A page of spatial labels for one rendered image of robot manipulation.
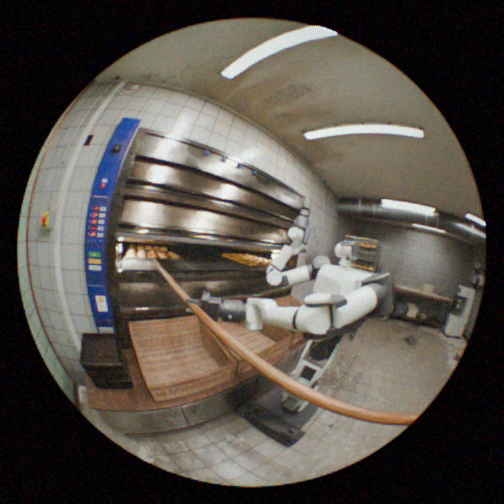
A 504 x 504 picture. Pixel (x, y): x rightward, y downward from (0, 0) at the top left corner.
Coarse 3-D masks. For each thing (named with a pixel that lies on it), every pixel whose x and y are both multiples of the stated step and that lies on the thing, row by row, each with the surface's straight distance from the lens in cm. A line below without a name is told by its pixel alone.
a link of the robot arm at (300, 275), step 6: (294, 270) 89; (300, 270) 88; (306, 270) 88; (270, 276) 84; (276, 276) 84; (282, 276) 85; (288, 276) 87; (294, 276) 87; (300, 276) 88; (306, 276) 88; (270, 282) 84; (276, 282) 84; (282, 282) 85; (288, 282) 87; (294, 282) 88; (300, 282) 89
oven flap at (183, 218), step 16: (128, 208) 102; (144, 208) 103; (160, 208) 105; (176, 208) 108; (192, 208) 112; (144, 224) 97; (160, 224) 101; (176, 224) 103; (192, 224) 107; (208, 224) 113; (224, 224) 120; (240, 224) 130; (256, 224) 144; (256, 240) 137; (272, 240) 155; (288, 240) 178
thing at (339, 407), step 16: (176, 288) 74; (192, 304) 60; (208, 320) 51; (224, 336) 44; (240, 352) 40; (256, 368) 38; (272, 368) 37; (288, 384) 35; (320, 400) 35; (336, 400) 35; (352, 416) 36; (368, 416) 37; (384, 416) 39; (400, 416) 41; (416, 416) 44
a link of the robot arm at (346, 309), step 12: (360, 288) 55; (312, 300) 43; (324, 300) 43; (336, 300) 44; (348, 300) 47; (360, 300) 49; (372, 300) 53; (336, 312) 44; (348, 312) 45; (360, 312) 49; (336, 324) 46
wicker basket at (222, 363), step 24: (144, 336) 119; (168, 336) 122; (192, 336) 128; (144, 360) 122; (168, 360) 121; (192, 360) 122; (216, 360) 123; (168, 384) 89; (192, 384) 96; (216, 384) 107
